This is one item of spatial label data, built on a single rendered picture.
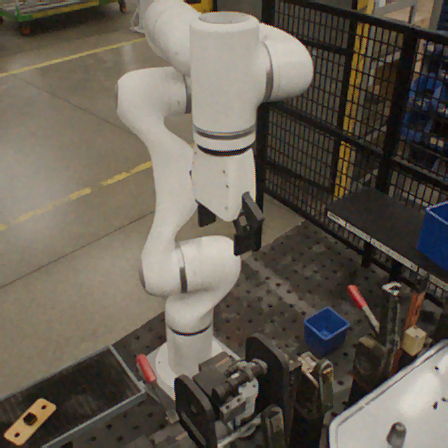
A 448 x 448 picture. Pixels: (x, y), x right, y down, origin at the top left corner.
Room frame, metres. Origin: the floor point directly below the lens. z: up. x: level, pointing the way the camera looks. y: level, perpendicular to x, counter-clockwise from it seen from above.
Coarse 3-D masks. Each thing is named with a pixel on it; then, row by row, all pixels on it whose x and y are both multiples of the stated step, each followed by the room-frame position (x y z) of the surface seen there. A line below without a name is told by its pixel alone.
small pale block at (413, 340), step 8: (416, 328) 0.82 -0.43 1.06; (408, 336) 0.80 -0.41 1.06; (416, 336) 0.80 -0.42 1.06; (424, 336) 0.80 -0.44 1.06; (408, 344) 0.80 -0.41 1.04; (416, 344) 0.79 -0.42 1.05; (408, 352) 0.79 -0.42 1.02; (416, 352) 0.79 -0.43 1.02; (400, 360) 0.81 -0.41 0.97; (408, 360) 0.79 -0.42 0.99; (400, 368) 0.80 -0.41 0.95
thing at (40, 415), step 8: (40, 400) 0.56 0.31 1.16; (32, 408) 0.54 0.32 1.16; (40, 408) 0.54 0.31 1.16; (48, 408) 0.54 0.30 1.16; (24, 416) 0.52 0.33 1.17; (32, 416) 0.52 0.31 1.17; (40, 416) 0.52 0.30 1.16; (48, 416) 0.53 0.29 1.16; (16, 424) 0.51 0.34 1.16; (24, 424) 0.51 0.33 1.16; (32, 424) 0.51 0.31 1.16; (40, 424) 0.51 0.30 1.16; (8, 432) 0.49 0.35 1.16; (16, 432) 0.49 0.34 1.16; (24, 432) 0.49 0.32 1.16; (32, 432) 0.49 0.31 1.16; (16, 440) 0.48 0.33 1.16; (24, 440) 0.48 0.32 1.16
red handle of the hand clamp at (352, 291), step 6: (348, 288) 0.87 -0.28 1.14; (354, 288) 0.86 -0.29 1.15; (348, 294) 0.86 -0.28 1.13; (354, 294) 0.85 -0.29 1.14; (360, 294) 0.86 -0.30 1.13; (354, 300) 0.85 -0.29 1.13; (360, 300) 0.84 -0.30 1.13; (360, 306) 0.83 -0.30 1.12; (366, 306) 0.84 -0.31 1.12; (366, 312) 0.82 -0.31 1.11; (366, 318) 0.82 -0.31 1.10; (372, 318) 0.81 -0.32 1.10; (372, 324) 0.80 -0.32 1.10; (378, 324) 0.80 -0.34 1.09; (378, 330) 0.79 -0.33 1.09; (378, 336) 0.79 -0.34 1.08; (390, 342) 0.78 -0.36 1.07
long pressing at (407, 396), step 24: (432, 360) 0.78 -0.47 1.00; (384, 384) 0.72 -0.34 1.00; (408, 384) 0.72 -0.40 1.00; (432, 384) 0.72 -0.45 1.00; (360, 408) 0.66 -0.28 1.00; (384, 408) 0.66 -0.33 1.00; (408, 408) 0.66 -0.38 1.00; (432, 408) 0.66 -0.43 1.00; (336, 432) 0.60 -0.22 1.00; (360, 432) 0.60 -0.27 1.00; (384, 432) 0.60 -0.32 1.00; (408, 432) 0.60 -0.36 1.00; (432, 432) 0.60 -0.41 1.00
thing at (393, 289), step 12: (384, 288) 0.79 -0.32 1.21; (396, 288) 0.79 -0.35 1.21; (384, 300) 0.78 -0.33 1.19; (396, 300) 0.79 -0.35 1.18; (408, 300) 0.76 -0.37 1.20; (384, 312) 0.77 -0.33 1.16; (396, 312) 0.78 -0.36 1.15; (384, 324) 0.77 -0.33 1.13; (396, 324) 0.78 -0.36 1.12; (384, 336) 0.76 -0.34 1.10; (396, 336) 0.78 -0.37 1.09
